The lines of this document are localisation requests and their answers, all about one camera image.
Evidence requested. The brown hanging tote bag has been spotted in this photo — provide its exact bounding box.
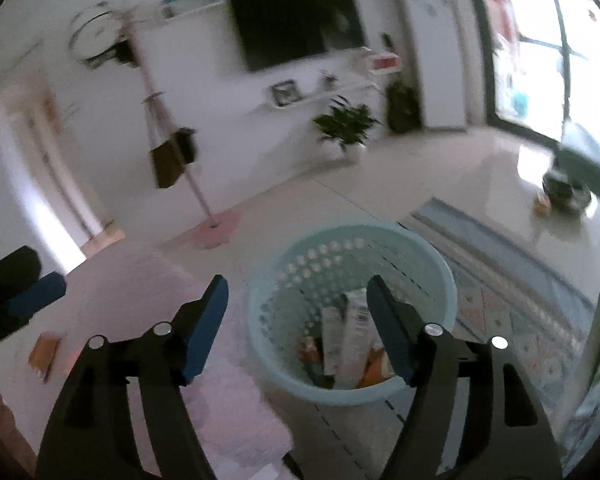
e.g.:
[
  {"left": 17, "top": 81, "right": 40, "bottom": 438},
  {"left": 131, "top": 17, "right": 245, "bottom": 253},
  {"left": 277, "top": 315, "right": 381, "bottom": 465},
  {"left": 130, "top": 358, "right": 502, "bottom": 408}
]
[{"left": 144, "top": 93, "right": 184, "bottom": 188}]

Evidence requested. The orange white paper cup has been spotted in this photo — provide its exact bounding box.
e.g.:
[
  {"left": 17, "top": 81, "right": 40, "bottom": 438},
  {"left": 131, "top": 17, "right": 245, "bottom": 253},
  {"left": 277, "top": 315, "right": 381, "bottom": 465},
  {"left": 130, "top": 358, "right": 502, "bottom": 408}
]
[{"left": 356, "top": 349, "right": 394, "bottom": 389}]

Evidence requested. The white floor air conditioner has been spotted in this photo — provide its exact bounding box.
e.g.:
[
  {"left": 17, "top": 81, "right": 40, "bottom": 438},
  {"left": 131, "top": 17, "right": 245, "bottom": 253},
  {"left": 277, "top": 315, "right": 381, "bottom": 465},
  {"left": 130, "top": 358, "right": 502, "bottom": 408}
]
[{"left": 402, "top": 0, "right": 467, "bottom": 130}]

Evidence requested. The patterned floor rug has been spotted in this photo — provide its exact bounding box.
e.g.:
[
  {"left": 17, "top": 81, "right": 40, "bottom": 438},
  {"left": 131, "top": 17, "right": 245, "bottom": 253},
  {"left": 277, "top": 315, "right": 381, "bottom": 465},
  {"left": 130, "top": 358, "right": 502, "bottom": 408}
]
[{"left": 319, "top": 196, "right": 596, "bottom": 480}]

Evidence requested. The orange snack wrapper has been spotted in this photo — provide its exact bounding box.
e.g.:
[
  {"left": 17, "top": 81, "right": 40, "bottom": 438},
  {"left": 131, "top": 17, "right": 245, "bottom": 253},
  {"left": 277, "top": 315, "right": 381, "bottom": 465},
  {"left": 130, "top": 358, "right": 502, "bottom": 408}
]
[{"left": 28, "top": 333, "right": 61, "bottom": 382}]

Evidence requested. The black hanging small bag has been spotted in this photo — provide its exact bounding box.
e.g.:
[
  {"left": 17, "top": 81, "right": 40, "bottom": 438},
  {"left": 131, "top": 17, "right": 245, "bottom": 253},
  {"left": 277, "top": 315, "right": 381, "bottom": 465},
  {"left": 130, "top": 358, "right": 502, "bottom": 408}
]
[{"left": 174, "top": 128, "right": 197, "bottom": 165}]

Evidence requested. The teal plastic laundry basket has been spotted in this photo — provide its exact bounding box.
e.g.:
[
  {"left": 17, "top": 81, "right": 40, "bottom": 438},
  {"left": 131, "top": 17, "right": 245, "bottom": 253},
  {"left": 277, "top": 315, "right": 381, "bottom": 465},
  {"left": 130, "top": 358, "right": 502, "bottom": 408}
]
[{"left": 247, "top": 222, "right": 458, "bottom": 406}]

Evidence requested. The green potted plant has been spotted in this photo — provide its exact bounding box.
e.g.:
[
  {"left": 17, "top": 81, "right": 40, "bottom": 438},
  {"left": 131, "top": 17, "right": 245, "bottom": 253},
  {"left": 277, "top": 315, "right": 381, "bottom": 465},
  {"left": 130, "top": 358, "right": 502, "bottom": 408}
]
[{"left": 312, "top": 94, "right": 379, "bottom": 164}]

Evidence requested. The teal white cube shelf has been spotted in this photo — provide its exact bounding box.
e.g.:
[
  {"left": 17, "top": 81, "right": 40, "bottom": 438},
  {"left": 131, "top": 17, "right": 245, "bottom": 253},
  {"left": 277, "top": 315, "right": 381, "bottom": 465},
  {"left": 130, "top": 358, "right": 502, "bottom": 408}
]
[{"left": 159, "top": 0, "right": 221, "bottom": 20}]

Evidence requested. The black robot vacuum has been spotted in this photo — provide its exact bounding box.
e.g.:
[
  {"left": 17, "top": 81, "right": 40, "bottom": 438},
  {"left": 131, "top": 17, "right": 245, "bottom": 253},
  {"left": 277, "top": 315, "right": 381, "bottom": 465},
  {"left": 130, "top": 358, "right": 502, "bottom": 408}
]
[{"left": 542, "top": 169, "right": 592, "bottom": 214}]

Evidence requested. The white milk carton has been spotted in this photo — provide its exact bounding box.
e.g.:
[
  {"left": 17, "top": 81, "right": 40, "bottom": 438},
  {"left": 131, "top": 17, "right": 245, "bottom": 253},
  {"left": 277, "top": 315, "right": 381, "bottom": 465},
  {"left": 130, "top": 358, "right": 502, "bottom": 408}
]
[{"left": 335, "top": 288, "right": 374, "bottom": 390}]

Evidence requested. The panda wall clock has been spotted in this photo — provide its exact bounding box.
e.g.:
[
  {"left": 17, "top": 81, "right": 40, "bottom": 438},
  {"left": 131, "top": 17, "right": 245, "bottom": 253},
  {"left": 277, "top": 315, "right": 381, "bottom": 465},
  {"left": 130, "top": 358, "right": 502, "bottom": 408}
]
[{"left": 68, "top": 1, "right": 121, "bottom": 70}]

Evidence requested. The black guitar bag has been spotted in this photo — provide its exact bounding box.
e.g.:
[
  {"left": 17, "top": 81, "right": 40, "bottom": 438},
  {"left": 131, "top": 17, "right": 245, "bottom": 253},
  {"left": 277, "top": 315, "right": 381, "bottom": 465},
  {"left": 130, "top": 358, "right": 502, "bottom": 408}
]
[{"left": 387, "top": 80, "right": 422, "bottom": 134}]

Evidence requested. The sliding glass balcony door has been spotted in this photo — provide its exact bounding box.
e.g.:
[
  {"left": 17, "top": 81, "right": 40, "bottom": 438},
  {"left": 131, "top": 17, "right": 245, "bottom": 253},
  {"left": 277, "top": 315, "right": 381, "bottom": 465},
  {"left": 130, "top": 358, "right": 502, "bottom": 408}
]
[{"left": 481, "top": 0, "right": 600, "bottom": 146}]

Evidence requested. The red white box shelf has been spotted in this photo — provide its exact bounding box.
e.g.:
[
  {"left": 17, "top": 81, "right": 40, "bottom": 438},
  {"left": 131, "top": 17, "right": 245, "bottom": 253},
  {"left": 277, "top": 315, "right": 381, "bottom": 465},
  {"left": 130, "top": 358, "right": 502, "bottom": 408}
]
[{"left": 367, "top": 52, "right": 402, "bottom": 75}]

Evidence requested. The wall mounted black television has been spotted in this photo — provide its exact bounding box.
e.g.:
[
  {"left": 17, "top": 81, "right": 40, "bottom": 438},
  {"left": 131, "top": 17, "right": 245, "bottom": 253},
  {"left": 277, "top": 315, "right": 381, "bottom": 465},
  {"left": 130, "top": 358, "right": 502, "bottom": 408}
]
[{"left": 228, "top": 0, "right": 366, "bottom": 72}]

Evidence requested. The black picture frame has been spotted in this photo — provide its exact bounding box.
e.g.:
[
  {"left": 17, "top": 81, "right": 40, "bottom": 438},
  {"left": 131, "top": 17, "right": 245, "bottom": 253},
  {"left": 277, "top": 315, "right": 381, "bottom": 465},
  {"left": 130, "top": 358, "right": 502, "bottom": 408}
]
[{"left": 271, "top": 79, "right": 302, "bottom": 107}]

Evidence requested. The white wall shelf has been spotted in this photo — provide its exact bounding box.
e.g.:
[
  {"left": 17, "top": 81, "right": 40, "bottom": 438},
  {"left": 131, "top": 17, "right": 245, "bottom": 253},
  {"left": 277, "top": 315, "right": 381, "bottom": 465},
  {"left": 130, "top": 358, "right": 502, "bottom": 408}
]
[{"left": 258, "top": 80, "right": 380, "bottom": 110}]

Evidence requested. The pink coat rack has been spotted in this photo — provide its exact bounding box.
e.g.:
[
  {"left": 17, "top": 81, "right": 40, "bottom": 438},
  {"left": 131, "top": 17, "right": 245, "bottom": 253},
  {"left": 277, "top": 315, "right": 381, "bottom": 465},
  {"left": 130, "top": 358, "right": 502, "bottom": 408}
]
[{"left": 117, "top": 11, "right": 240, "bottom": 249}]

